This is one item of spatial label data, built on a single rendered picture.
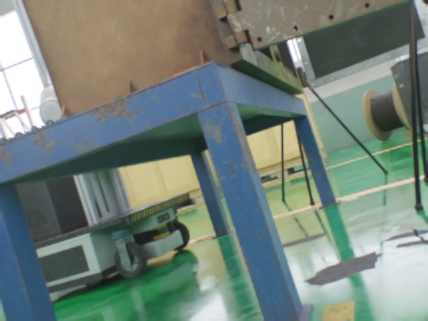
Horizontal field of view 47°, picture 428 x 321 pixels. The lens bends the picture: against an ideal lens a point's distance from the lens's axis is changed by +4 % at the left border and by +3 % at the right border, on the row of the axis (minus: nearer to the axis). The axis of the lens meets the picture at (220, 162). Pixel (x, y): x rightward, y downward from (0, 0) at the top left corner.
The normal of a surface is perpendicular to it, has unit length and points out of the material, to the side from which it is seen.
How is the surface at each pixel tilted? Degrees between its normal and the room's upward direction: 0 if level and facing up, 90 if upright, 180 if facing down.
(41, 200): 90
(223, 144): 90
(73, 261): 90
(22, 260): 90
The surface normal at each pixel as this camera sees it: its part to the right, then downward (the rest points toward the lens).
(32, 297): 0.91, -0.30
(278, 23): 0.11, -0.05
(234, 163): -0.28, 0.07
